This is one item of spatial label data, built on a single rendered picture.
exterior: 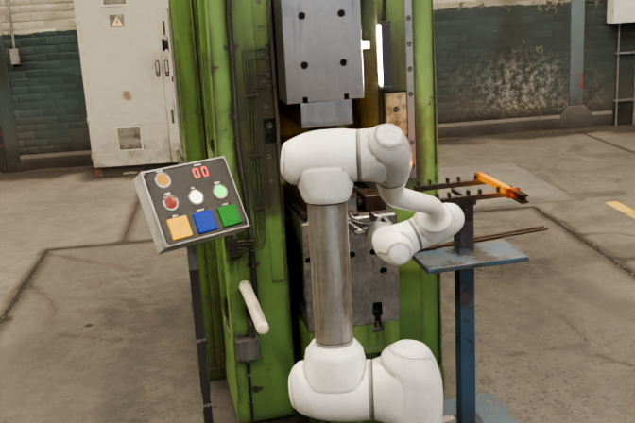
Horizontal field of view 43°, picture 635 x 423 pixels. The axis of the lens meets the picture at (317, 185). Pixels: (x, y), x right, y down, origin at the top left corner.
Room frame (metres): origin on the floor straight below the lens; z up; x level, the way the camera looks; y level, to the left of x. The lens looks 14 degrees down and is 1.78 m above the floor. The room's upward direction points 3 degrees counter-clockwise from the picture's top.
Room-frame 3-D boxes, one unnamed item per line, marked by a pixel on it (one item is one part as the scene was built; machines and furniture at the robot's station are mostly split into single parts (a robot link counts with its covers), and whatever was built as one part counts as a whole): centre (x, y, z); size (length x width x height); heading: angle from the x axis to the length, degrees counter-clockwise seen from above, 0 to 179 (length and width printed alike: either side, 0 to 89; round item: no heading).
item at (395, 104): (3.22, -0.33, 1.27); 0.09 x 0.02 x 0.17; 102
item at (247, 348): (3.06, 0.33, 0.36); 0.09 x 0.07 x 0.12; 102
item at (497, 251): (2.97, -0.55, 0.75); 0.40 x 0.30 x 0.02; 101
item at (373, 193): (3.12, -0.21, 0.95); 0.12 x 0.08 x 0.06; 12
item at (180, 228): (2.66, 0.48, 1.01); 0.07 x 0.05 x 0.07; 127
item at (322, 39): (3.24, -0.05, 1.56); 0.42 x 0.39 x 0.40; 12
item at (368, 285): (3.25, -0.06, 0.69); 0.56 x 0.38 x 0.45; 12
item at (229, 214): (2.79, 0.32, 1.01); 0.07 x 0.05 x 0.07; 127
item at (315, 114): (3.23, -0.01, 1.32); 0.42 x 0.20 x 0.10; 12
